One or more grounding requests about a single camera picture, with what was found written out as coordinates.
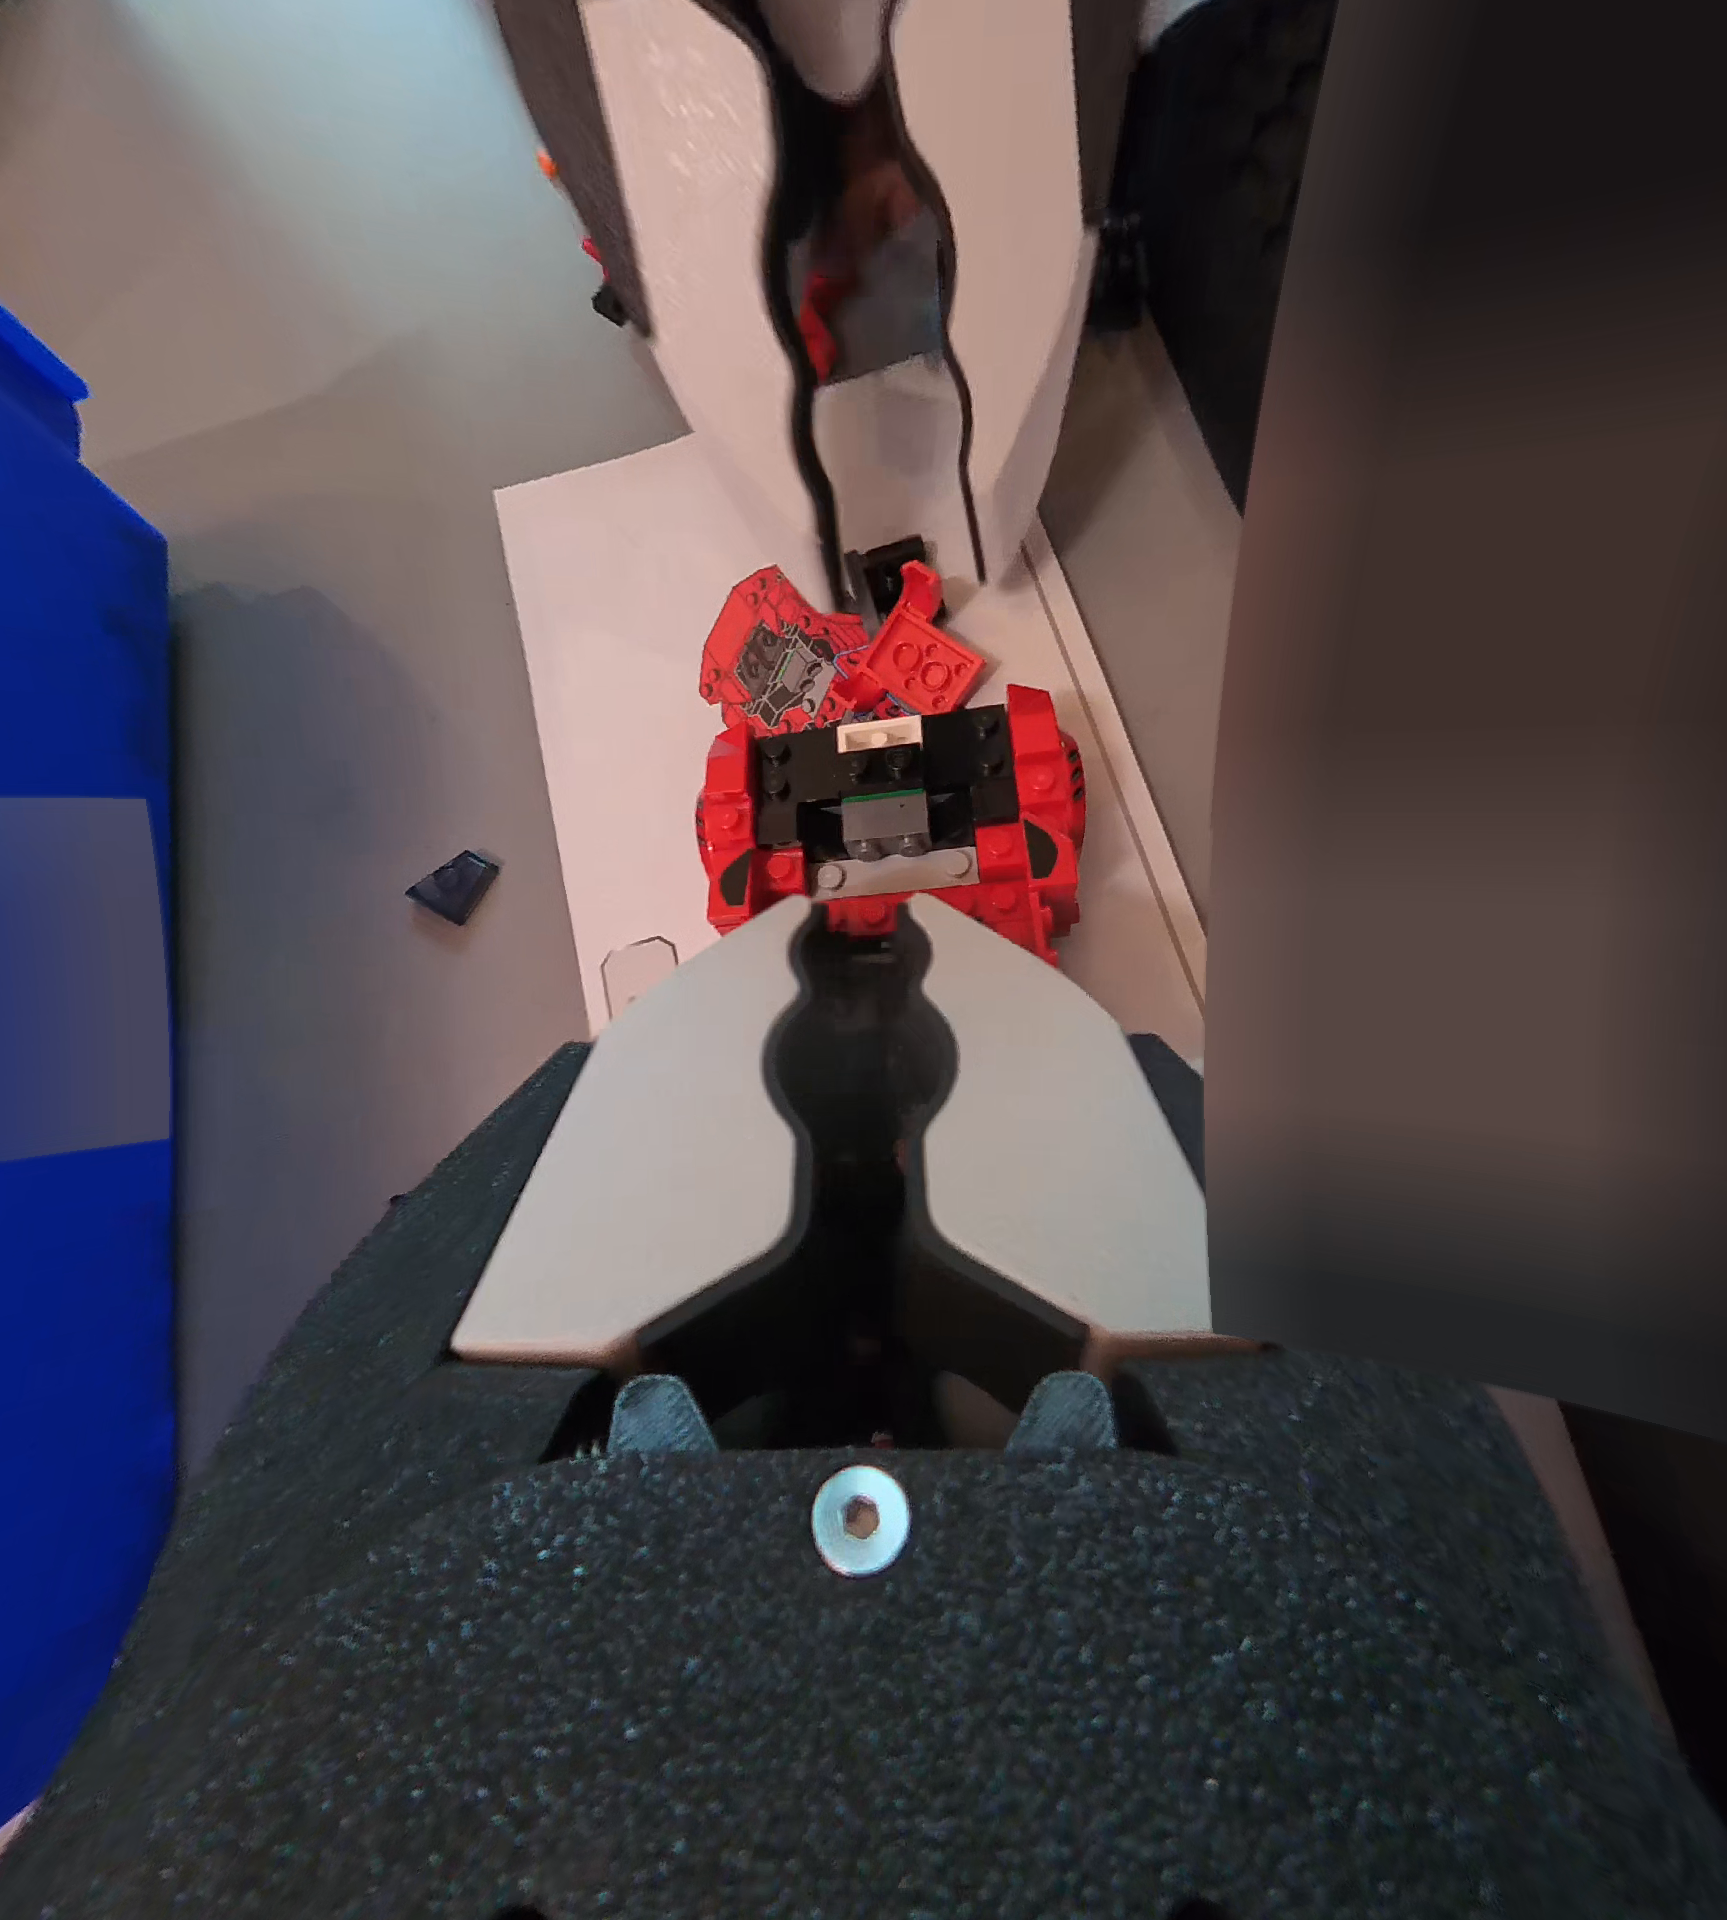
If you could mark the red lego wedge plate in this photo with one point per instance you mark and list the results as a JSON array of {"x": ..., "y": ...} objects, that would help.
[{"x": 925, "y": 663}]

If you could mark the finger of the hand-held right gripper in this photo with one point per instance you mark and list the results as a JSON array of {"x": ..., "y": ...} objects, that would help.
[
  {"x": 1018, "y": 222},
  {"x": 681, "y": 222}
]

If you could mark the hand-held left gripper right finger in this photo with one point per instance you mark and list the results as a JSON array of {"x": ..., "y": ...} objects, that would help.
[{"x": 1061, "y": 1156}]

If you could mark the white paper sheet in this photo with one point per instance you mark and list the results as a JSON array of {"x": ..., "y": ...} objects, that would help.
[{"x": 578, "y": 674}]

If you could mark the tiny red lego piece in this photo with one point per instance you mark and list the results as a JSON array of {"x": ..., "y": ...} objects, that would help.
[{"x": 595, "y": 257}]

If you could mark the blue plastic bin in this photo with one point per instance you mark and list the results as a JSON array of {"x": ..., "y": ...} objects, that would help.
[{"x": 23, "y": 602}]

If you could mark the small black lego piece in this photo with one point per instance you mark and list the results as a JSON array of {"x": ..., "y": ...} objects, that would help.
[{"x": 886, "y": 569}]

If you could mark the red printed lego shell piece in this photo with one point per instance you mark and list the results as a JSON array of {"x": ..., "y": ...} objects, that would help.
[{"x": 742, "y": 620}]

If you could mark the red and black lego model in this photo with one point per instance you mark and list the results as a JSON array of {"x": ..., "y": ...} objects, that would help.
[{"x": 731, "y": 796}]

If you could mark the dark blue lego slope piece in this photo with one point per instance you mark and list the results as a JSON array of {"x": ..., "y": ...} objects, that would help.
[{"x": 455, "y": 885}]

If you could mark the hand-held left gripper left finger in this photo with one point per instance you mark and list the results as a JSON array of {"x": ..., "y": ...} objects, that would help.
[{"x": 656, "y": 1141}]

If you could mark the small red lego piece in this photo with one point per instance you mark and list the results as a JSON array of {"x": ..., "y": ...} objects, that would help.
[{"x": 817, "y": 307}]

